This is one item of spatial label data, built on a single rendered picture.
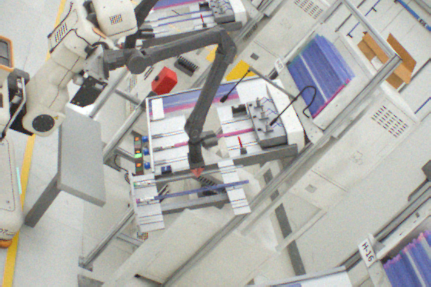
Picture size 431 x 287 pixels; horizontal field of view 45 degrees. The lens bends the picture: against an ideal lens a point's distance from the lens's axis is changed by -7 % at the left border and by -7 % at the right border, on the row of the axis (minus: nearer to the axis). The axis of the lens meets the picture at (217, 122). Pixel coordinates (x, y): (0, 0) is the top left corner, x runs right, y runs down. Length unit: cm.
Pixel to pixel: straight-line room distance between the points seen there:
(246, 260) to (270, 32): 167
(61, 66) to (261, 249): 156
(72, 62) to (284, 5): 202
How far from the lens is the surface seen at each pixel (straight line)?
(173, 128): 297
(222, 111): 303
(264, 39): 403
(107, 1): 225
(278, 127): 276
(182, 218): 252
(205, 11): 419
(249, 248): 315
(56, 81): 238
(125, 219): 283
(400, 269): 199
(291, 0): 395
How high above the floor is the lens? 207
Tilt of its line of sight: 22 degrees down
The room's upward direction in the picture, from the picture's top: 42 degrees clockwise
